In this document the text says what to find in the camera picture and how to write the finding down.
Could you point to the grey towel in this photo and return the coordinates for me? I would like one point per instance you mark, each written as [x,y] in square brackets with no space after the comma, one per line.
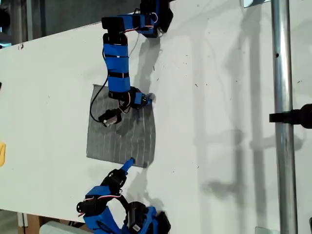
[126,141]

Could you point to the white box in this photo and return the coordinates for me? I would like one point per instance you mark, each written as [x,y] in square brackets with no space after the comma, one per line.
[56,229]

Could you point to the wooden board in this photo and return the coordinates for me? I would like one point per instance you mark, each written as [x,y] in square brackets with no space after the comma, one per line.
[33,224]

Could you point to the yellow object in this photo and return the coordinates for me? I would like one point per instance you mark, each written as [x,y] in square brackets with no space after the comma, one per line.
[2,153]

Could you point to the small black clip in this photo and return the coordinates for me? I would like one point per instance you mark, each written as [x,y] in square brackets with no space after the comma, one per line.
[21,46]

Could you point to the black round object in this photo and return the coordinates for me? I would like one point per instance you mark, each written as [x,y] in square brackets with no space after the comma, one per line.
[4,18]

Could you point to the black camera stalk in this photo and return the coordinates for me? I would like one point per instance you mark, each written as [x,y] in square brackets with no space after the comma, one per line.
[119,111]
[124,202]

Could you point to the black camera box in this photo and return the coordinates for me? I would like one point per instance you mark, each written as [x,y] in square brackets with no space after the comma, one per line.
[109,119]
[134,214]

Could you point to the white bracket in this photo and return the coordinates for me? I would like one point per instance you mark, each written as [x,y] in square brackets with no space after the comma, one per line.
[22,219]

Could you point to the grey frame bar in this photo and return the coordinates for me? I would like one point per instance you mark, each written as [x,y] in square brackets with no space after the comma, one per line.
[29,19]

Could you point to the steel post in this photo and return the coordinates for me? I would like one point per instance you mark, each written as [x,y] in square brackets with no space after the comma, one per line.
[282,73]

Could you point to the black post clamp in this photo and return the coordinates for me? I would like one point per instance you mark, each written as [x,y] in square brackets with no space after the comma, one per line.
[302,117]

